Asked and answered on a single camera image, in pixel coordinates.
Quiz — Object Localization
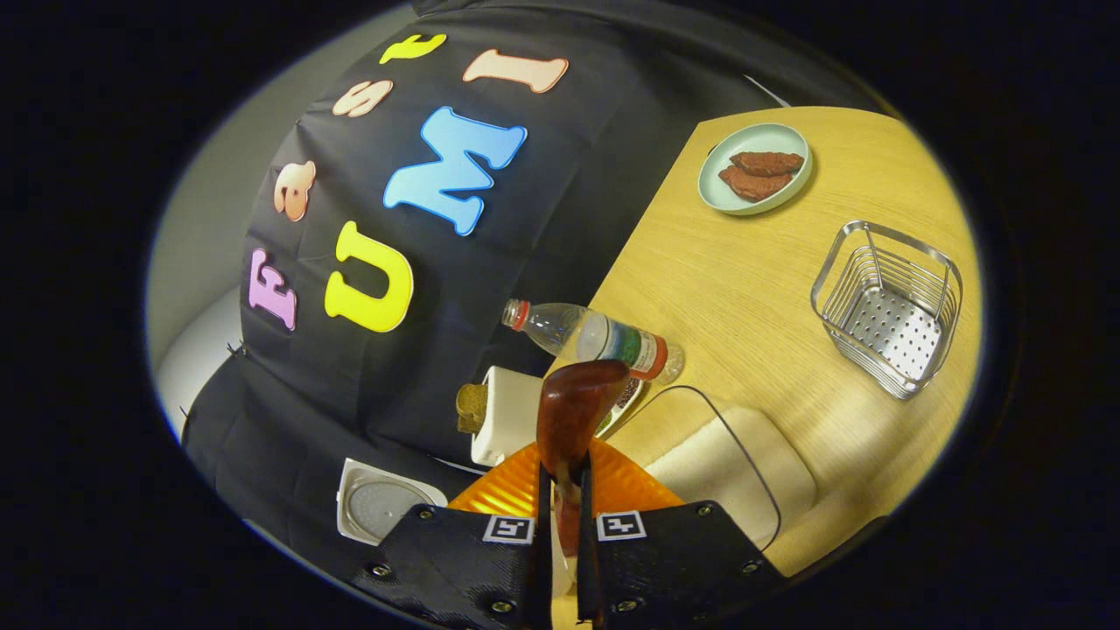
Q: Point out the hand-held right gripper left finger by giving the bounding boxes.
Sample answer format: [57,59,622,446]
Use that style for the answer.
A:
[353,442,554,630]

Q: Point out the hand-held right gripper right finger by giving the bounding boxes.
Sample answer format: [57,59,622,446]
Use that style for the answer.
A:
[576,439,787,630]

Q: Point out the white rice cooker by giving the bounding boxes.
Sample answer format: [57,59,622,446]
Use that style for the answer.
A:
[336,456,450,547]

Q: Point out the brown wooden spoon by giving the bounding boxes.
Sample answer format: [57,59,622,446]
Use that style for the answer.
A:
[535,359,632,561]

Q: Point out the metal wire chopstick holder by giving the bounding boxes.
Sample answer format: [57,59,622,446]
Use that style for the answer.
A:
[810,220,964,401]

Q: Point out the white toaster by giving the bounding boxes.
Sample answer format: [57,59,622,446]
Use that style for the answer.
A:
[470,365,549,468]

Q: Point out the small white dish of beans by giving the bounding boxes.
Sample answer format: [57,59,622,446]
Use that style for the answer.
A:
[595,376,651,439]

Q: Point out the clear plastic water bottle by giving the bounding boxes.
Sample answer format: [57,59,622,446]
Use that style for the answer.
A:
[500,297,686,385]

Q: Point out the black backdrop cloth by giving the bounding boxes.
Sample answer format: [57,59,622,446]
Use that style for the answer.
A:
[182,0,885,578]

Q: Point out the pale green plate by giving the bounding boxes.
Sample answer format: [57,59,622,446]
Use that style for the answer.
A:
[696,122,814,217]

